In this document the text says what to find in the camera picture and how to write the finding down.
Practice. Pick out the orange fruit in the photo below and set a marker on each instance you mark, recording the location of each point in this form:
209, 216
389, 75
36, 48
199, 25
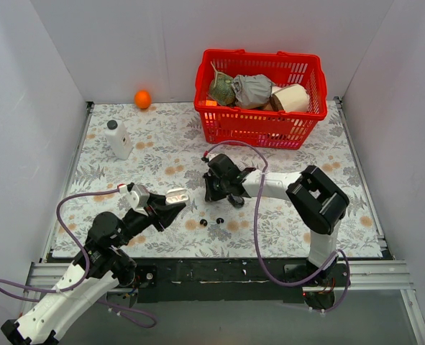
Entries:
142, 99

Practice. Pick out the red plastic shopping basket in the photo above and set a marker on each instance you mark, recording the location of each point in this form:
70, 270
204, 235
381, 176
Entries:
274, 129

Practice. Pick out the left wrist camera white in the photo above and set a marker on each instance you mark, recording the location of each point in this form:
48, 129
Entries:
136, 195

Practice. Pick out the black earbud charging case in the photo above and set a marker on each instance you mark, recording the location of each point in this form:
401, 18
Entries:
236, 201

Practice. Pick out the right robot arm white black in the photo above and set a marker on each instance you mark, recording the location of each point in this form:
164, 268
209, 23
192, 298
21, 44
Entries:
320, 203

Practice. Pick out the beige paper roll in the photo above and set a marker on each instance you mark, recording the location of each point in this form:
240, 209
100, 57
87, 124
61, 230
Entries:
292, 98

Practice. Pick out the grey crumpled bag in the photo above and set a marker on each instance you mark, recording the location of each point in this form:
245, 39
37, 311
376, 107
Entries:
252, 91

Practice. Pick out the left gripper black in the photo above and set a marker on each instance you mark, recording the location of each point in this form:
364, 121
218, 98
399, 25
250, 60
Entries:
155, 213

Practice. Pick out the white bottle black cap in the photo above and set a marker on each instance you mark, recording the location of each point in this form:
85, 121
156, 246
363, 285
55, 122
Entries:
118, 139

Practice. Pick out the floral table cloth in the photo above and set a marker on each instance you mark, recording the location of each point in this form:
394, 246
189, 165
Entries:
168, 142

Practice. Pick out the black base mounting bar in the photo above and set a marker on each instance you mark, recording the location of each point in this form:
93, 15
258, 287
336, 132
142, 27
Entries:
169, 280

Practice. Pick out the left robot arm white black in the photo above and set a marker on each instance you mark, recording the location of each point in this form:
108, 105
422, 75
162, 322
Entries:
100, 266

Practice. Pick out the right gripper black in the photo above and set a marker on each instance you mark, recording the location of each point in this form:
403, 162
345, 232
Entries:
214, 183

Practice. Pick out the white earbud charging case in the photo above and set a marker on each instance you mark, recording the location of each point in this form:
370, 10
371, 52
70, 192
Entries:
176, 195

